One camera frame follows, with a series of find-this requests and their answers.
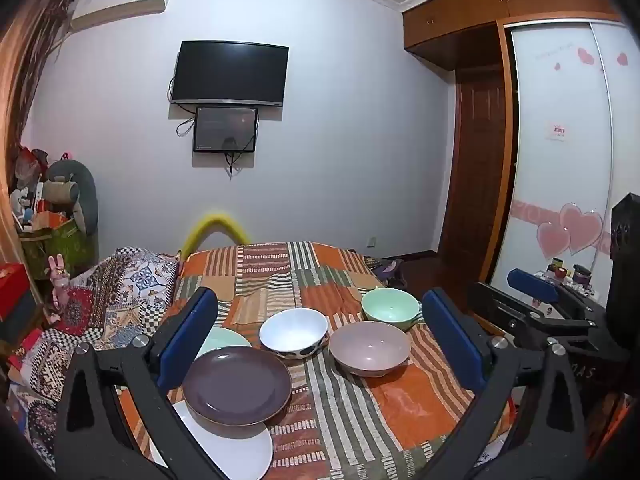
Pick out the small black monitor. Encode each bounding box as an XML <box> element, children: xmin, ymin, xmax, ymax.
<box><xmin>193</xmin><ymin>106</ymin><xmax>259</xmax><ymax>154</ymax></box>

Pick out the mint green plate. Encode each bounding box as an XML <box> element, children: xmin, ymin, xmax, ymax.
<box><xmin>197</xmin><ymin>327</ymin><xmax>252</xmax><ymax>361</ymax></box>

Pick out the pink rabbit toy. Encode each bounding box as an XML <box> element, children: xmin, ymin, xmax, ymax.
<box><xmin>47</xmin><ymin>254</ymin><xmax>71</xmax><ymax>306</ymax></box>

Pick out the mint green bowl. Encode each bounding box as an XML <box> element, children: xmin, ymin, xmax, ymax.
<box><xmin>361</xmin><ymin>287</ymin><xmax>423</xmax><ymax>332</ymax></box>

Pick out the white air conditioner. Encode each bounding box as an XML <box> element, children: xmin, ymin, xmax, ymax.
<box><xmin>70</xmin><ymin>0</ymin><xmax>175</xmax><ymax>36</ymax></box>

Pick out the white bowl with black spots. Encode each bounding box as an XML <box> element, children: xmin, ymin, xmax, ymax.
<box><xmin>259</xmin><ymin>307</ymin><xmax>329</xmax><ymax>359</ymax></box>

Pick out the green cardboard box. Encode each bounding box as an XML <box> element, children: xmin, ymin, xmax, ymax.
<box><xmin>20</xmin><ymin>215</ymin><xmax>98</xmax><ymax>278</ymax></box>

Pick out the pink bowl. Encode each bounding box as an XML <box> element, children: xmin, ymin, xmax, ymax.
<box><xmin>328</xmin><ymin>321</ymin><xmax>412</xmax><ymax>378</ymax></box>

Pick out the brown wooden door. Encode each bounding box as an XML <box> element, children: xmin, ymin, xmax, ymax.
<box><xmin>437</xmin><ymin>67</ymin><xmax>516</xmax><ymax>261</ymax></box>

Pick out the brown plate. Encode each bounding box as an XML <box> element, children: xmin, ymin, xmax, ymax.
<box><xmin>182</xmin><ymin>346</ymin><xmax>292</xmax><ymax>427</ymax></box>

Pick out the yellow foam tube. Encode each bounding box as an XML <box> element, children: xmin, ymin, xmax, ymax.
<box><xmin>181</xmin><ymin>211</ymin><xmax>251</xmax><ymax>261</ymax></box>

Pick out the black monitor cable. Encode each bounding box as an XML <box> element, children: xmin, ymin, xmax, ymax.
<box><xmin>222</xmin><ymin>136</ymin><xmax>242</xmax><ymax>177</ymax></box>

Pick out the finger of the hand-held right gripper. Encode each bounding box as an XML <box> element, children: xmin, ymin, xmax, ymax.
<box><xmin>467</xmin><ymin>282</ymin><xmax>598</xmax><ymax>348</ymax></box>
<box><xmin>507</xmin><ymin>268</ymin><xmax>608</xmax><ymax>318</ymax></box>

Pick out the small pink heart decal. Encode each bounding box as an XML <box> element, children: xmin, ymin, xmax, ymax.
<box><xmin>537</xmin><ymin>221</ymin><xmax>571</xmax><ymax>259</ymax></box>

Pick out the brown curtain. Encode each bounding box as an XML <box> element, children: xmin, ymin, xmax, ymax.
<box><xmin>0</xmin><ymin>0</ymin><xmax>76</xmax><ymax>321</ymax></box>

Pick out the red box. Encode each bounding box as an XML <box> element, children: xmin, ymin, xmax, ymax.
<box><xmin>0</xmin><ymin>262</ymin><xmax>38</xmax><ymax>321</ymax></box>

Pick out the grey stuffed toy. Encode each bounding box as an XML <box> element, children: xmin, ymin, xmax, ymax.
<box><xmin>42</xmin><ymin>159</ymin><xmax>99</xmax><ymax>236</ymax></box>

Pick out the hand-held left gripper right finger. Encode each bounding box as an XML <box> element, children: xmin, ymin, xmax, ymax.
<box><xmin>421</xmin><ymin>287</ymin><xmax>588</xmax><ymax>480</ymax></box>

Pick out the patterned printed blanket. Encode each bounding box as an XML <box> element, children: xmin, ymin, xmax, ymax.
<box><xmin>7</xmin><ymin>246</ymin><xmax>181</xmax><ymax>461</ymax></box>

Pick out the black television cable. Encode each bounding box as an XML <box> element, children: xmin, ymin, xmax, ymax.
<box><xmin>169</xmin><ymin>76</ymin><xmax>197</xmax><ymax>137</ymax></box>

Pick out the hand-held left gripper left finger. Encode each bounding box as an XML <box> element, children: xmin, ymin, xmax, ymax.
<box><xmin>54</xmin><ymin>286</ymin><xmax>236</xmax><ymax>480</ymax></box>

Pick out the white plate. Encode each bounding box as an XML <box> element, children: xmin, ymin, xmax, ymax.
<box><xmin>150</xmin><ymin>400</ymin><xmax>274</xmax><ymax>480</ymax></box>

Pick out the dark purple bag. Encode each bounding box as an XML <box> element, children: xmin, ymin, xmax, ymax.
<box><xmin>370</xmin><ymin>257</ymin><xmax>408</xmax><ymax>291</ymax></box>

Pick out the wooden wardrobe with white doors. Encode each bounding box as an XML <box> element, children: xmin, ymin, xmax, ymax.
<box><xmin>402</xmin><ymin>0</ymin><xmax>640</xmax><ymax>306</ymax></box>

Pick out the black wall television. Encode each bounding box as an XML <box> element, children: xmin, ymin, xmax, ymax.
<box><xmin>170</xmin><ymin>40</ymin><xmax>290</xmax><ymax>108</ymax></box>

